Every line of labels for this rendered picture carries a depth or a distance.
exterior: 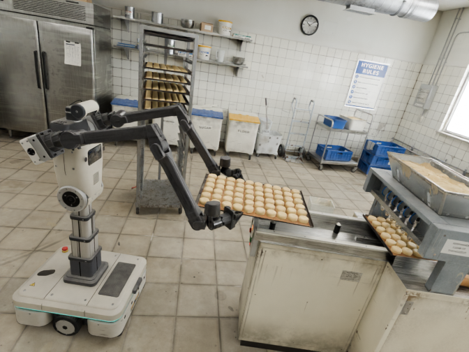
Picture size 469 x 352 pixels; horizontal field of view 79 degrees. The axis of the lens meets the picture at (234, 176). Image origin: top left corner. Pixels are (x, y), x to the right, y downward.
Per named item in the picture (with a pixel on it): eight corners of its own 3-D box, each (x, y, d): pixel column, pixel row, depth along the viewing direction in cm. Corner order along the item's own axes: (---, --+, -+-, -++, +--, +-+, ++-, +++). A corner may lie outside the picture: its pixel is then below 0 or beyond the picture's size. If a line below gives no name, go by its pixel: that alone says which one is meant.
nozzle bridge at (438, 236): (399, 218, 199) (419, 174, 186) (475, 299, 133) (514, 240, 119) (353, 211, 198) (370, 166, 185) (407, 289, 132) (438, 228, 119)
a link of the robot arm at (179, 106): (185, 99, 167) (183, 104, 158) (191, 121, 174) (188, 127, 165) (114, 110, 170) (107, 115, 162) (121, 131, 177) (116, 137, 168)
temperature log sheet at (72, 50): (82, 66, 402) (80, 42, 390) (81, 66, 400) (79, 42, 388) (65, 63, 399) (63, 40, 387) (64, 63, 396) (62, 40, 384)
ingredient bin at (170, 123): (149, 150, 485) (151, 105, 455) (155, 139, 543) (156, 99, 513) (181, 154, 494) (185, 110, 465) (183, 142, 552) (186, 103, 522)
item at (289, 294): (328, 319, 214) (368, 218, 179) (342, 364, 182) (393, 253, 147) (236, 305, 212) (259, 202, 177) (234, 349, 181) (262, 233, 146)
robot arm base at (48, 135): (63, 153, 134) (47, 129, 129) (77, 147, 132) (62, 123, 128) (50, 158, 126) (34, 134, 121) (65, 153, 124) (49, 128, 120)
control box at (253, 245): (254, 232, 180) (258, 214, 175) (255, 257, 158) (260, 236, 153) (248, 231, 180) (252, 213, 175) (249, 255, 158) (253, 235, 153)
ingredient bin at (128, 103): (110, 146, 474) (109, 100, 445) (118, 135, 532) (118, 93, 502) (144, 149, 485) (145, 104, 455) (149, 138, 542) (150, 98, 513)
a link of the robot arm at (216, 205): (197, 221, 135) (192, 229, 127) (196, 198, 132) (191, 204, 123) (221, 222, 134) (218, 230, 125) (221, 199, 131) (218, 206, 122)
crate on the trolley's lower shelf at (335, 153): (338, 154, 575) (342, 145, 567) (350, 161, 542) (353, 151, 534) (315, 153, 559) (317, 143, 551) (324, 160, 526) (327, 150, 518)
